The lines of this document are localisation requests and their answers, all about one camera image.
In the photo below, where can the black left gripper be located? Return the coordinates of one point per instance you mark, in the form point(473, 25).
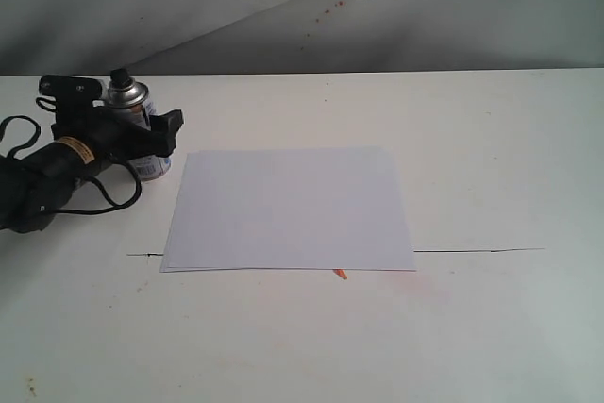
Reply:
point(89, 138)

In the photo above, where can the white paper sheet stack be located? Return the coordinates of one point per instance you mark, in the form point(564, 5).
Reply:
point(325, 208)

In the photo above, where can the white backdrop sheet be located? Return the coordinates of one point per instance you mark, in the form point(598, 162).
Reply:
point(210, 37)

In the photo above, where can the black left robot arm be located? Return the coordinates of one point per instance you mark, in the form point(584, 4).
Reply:
point(36, 188)

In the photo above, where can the white spray paint can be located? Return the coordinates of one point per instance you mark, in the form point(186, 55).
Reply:
point(130, 100)

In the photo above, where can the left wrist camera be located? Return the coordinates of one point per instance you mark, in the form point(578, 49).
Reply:
point(68, 94)

